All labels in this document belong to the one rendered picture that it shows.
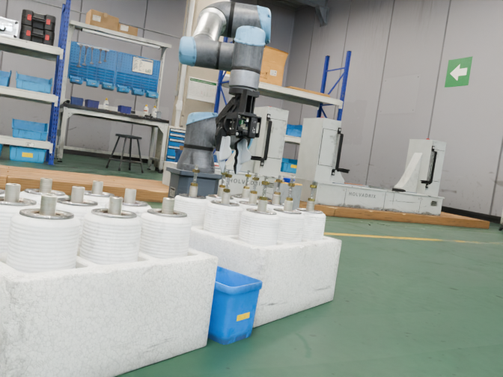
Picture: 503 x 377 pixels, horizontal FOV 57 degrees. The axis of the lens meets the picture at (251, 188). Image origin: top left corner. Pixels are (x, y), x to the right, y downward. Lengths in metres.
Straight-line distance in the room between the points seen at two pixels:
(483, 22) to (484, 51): 0.43
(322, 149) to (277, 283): 2.86
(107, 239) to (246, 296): 0.34
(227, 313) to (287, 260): 0.24
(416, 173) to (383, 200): 0.63
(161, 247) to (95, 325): 0.19
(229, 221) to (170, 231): 0.33
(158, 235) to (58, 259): 0.20
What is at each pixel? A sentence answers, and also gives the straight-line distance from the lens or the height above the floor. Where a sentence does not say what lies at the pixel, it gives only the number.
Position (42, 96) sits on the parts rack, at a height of 0.75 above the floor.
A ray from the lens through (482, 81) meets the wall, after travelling 7.09.
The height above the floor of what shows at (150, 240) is 0.21.
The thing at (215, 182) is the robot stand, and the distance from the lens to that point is 1.77.
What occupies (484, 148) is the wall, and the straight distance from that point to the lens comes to 6.84.
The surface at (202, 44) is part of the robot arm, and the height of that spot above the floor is 0.66.
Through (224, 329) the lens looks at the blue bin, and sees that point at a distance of 0.96.
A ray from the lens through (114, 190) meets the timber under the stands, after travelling 3.11.
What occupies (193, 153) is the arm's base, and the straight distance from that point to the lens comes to 1.76.
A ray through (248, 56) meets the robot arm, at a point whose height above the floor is 0.62.
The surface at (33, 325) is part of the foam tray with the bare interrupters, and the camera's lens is 0.71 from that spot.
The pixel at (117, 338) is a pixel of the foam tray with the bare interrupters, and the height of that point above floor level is 0.07.
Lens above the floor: 0.38
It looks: 4 degrees down
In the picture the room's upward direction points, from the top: 8 degrees clockwise
